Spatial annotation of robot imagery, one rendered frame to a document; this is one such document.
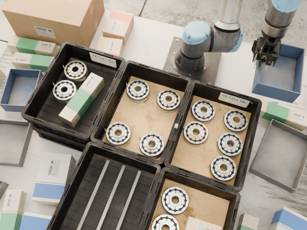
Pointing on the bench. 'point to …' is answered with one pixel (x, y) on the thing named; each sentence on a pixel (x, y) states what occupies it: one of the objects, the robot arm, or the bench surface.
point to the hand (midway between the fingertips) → (260, 63)
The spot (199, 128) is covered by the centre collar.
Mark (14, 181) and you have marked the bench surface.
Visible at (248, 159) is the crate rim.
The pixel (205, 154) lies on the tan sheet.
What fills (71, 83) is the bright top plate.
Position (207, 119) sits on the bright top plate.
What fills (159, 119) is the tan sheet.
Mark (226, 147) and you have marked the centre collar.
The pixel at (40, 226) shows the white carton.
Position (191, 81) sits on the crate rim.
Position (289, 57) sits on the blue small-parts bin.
